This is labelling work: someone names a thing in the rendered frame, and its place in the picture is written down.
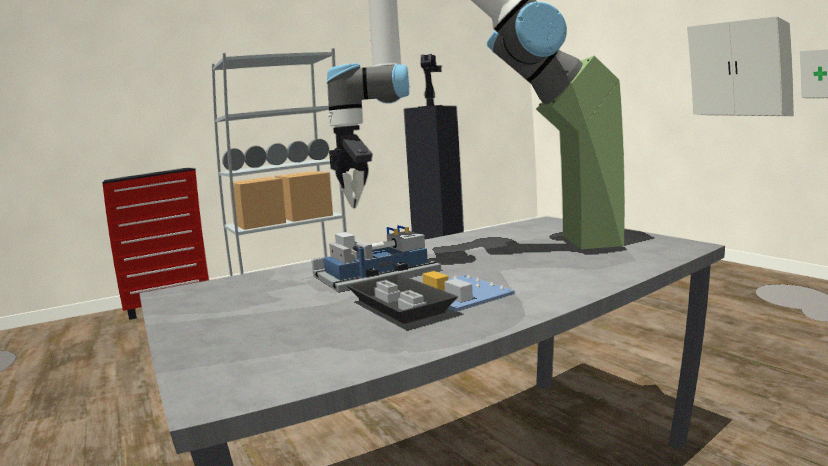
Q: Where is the yellow block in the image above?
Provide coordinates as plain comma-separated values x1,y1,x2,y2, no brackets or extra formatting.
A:
423,271,449,291

